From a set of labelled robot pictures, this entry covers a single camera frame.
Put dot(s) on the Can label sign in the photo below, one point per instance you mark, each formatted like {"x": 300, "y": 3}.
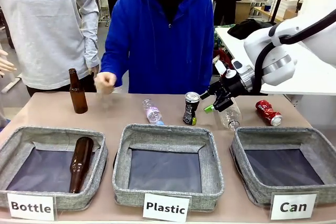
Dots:
{"x": 293, "y": 206}

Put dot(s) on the grey fabric can basket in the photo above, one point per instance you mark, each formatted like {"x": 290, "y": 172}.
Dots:
{"x": 283, "y": 161}

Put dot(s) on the clear plastic bottle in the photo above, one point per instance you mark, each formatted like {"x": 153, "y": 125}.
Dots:
{"x": 231, "y": 115}

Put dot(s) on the red crushed can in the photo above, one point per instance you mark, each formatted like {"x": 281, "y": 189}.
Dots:
{"x": 268, "y": 112}

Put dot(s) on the person right hand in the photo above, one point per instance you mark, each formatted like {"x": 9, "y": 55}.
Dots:
{"x": 105, "y": 82}

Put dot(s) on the upright brown glass bottle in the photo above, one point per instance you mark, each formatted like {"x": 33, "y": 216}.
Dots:
{"x": 78, "y": 93}

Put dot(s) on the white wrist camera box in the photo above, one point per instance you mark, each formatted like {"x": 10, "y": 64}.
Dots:
{"x": 237, "y": 68}

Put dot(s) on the Bottle label sign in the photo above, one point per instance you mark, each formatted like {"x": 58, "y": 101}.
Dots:
{"x": 31, "y": 206}

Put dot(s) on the grey fabric bottle basket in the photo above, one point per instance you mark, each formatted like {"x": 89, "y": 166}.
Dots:
{"x": 52, "y": 155}

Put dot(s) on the Plastic label sign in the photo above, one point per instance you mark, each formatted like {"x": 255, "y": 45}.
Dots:
{"x": 166, "y": 207}

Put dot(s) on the bystander hand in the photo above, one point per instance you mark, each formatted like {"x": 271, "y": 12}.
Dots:
{"x": 5, "y": 64}

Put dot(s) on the lying brown glass bottle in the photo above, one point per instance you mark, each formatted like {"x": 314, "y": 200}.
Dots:
{"x": 81, "y": 163}

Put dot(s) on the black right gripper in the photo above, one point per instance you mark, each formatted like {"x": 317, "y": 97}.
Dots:
{"x": 231, "y": 87}

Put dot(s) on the person in blue hoodie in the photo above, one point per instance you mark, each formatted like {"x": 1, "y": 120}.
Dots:
{"x": 160, "y": 37}

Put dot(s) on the pink label plastic bottle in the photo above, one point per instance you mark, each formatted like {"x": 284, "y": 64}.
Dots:
{"x": 152, "y": 112}

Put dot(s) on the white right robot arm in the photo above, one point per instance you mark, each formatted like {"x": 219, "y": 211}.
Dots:
{"x": 309, "y": 48}

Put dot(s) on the grey fabric plastic basket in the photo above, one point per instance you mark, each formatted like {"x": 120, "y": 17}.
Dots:
{"x": 168, "y": 161}

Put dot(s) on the person in grey sweater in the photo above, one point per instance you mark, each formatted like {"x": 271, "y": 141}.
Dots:
{"x": 50, "y": 30}

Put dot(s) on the black crushed can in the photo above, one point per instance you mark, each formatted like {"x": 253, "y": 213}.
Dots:
{"x": 191, "y": 108}

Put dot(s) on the black cloth bundle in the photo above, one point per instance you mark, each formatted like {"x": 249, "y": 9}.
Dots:
{"x": 246, "y": 28}

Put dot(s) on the white side table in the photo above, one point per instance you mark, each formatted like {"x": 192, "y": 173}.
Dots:
{"x": 231, "y": 40}

